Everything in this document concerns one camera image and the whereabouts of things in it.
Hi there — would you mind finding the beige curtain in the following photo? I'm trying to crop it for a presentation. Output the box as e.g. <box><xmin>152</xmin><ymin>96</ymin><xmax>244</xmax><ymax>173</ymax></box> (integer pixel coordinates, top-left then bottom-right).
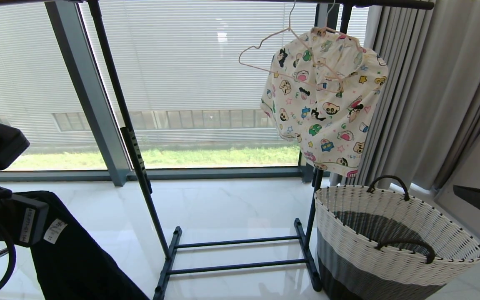
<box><xmin>331</xmin><ymin>0</ymin><xmax>480</xmax><ymax>192</ymax></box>

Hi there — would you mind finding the pink clothes hanger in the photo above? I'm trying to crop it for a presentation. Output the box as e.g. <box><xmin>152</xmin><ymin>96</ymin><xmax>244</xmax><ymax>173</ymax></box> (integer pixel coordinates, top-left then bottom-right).
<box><xmin>313</xmin><ymin>0</ymin><xmax>361</xmax><ymax>42</ymax></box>
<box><xmin>239</xmin><ymin>0</ymin><xmax>345</xmax><ymax>94</ymax></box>

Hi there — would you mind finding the black clothes rack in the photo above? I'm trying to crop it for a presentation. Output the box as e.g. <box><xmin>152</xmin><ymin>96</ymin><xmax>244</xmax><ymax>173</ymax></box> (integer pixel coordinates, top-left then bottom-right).
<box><xmin>0</xmin><ymin>0</ymin><xmax>435</xmax><ymax>300</ymax></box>

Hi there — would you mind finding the black garment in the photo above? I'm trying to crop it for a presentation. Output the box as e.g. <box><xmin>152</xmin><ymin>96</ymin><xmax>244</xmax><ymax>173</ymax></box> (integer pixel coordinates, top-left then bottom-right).
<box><xmin>15</xmin><ymin>191</ymin><xmax>150</xmax><ymax>300</ymax></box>

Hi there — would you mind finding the window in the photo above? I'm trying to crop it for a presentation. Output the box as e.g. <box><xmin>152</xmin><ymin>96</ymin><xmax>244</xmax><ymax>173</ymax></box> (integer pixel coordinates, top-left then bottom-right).
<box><xmin>0</xmin><ymin>0</ymin><xmax>370</xmax><ymax>187</ymax></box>

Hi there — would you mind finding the white laundry basket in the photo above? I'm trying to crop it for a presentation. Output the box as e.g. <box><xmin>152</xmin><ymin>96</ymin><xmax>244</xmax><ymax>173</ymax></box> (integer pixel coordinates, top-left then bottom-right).
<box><xmin>314</xmin><ymin>175</ymin><xmax>480</xmax><ymax>300</ymax></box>

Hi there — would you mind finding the cream printed garment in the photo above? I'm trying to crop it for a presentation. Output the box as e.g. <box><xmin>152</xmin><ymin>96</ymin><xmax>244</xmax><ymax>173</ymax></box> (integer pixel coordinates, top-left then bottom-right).
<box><xmin>260</xmin><ymin>27</ymin><xmax>389</xmax><ymax>178</ymax></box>

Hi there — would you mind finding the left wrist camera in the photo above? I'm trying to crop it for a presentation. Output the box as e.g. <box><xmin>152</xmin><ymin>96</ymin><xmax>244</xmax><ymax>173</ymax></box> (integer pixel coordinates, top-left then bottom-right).
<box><xmin>0</xmin><ymin>121</ymin><xmax>30</xmax><ymax>170</ymax></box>

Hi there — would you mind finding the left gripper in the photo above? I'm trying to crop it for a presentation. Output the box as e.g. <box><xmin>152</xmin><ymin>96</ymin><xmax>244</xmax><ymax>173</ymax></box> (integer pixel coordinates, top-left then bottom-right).
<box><xmin>0</xmin><ymin>183</ymin><xmax>50</xmax><ymax>249</ymax></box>

